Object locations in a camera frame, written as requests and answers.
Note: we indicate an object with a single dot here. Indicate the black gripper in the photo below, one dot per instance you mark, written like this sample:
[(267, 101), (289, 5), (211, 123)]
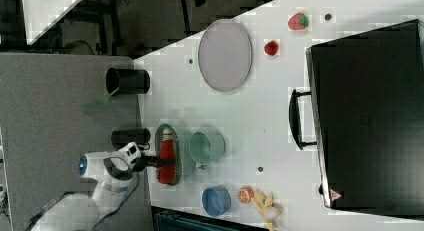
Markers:
[(150, 161)]

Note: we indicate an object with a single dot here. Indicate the red plush ketchup bottle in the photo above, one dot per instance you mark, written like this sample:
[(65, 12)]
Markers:
[(166, 175)]

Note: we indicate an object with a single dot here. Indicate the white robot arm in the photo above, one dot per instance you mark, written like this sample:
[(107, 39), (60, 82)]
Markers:
[(113, 174)]

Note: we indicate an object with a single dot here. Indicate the green oval strainer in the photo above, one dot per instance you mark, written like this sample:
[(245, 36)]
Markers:
[(184, 164)]

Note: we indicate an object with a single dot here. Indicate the black cylinder lower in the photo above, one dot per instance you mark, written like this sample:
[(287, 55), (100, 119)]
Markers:
[(121, 138)]

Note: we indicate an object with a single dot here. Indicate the black cylinder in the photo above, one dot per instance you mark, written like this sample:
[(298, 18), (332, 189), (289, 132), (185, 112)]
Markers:
[(127, 81), (121, 138)]

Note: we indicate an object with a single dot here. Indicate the green mug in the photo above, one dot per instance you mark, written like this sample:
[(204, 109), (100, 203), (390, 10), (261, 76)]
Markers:
[(205, 146)]

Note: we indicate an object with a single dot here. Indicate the dark blue crate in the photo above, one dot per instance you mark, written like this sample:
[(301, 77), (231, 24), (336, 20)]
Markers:
[(169, 220)]

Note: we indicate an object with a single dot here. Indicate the blue bowl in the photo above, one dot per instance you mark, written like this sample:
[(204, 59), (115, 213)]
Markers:
[(216, 200)]

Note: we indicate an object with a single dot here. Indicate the black cylinder upper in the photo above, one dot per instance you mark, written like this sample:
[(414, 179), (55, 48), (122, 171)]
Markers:
[(127, 81)]

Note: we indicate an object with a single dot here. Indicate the orange slice toy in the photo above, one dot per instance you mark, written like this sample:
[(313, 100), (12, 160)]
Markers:
[(245, 194)]

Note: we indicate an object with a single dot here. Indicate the peeled banana toy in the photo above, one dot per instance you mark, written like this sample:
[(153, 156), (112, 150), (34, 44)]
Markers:
[(267, 208)]

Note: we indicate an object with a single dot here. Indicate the grey round plate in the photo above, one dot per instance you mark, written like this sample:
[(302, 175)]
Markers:
[(225, 55)]

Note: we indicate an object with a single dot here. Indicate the dark red strawberry toy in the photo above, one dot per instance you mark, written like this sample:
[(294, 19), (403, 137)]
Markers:
[(271, 48)]

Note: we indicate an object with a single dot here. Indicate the pink strawberry toy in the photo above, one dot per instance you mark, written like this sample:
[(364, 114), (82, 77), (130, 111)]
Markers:
[(297, 22)]

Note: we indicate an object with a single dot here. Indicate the black toaster oven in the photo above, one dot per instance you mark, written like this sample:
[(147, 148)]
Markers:
[(366, 94)]

